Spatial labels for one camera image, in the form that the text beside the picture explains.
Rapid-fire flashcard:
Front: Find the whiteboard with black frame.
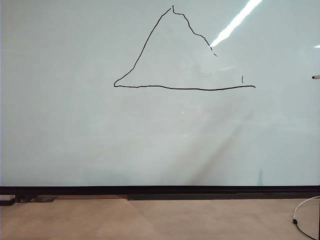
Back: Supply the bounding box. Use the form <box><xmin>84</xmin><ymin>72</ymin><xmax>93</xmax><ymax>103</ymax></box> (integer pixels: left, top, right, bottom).
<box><xmin>0</xmin><ymin>0</ymin><xmax>320</xmax><ymax>196</ymax></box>

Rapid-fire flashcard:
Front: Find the black floor bracket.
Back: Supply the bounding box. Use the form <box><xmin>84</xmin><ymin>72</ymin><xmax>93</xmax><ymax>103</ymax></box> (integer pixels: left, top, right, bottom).
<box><xmin>0</xmin><ymin>194</ymin><xmax>58</xmax><ymax>207</ymax></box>

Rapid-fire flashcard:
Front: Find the thin white cable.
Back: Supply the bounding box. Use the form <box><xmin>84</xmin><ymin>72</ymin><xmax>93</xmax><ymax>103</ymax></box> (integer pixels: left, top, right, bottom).
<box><xmin>293</xmin><ymin>195</ymin><xmax>320</xmax><ymax>221</ymax></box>

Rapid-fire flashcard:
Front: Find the thin black cable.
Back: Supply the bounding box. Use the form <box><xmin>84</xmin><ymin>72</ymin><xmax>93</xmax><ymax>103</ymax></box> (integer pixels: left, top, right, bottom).
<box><xmin>291</xmin><ymin>218</ymin><xmax>320</xmax><ymax>240</ymax></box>

